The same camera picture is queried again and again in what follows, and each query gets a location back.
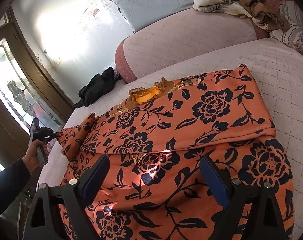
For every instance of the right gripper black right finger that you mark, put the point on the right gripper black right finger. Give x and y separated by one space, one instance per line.
264 220

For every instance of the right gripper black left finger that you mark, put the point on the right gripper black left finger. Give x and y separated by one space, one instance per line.
44 220

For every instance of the orange black floral garment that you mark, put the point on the orange black floral garment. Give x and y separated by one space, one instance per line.
155 140

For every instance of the dark left sleeve forearm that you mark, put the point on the dark left sleeve forearm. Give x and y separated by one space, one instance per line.
12 181

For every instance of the person's left hand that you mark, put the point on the person's left hand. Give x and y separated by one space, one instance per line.
30 159

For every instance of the stained glass wooden door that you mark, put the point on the stained glass wooden door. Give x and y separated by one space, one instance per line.
26 92

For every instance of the black crumpled garment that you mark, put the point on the black crumpled garment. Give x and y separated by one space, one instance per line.
98 86

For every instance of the pink quilted bed cover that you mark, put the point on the pink quilted bed cover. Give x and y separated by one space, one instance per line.
278 73

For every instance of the pink quilted bolster roll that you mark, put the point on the pink quilted bolster roll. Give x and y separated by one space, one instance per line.
179 37

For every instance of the striped floral quilt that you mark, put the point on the striped floral quilt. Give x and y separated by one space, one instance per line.
293 37

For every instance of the brown cream floral blanket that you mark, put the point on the brown cream floral blanket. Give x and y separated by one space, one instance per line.
261 14

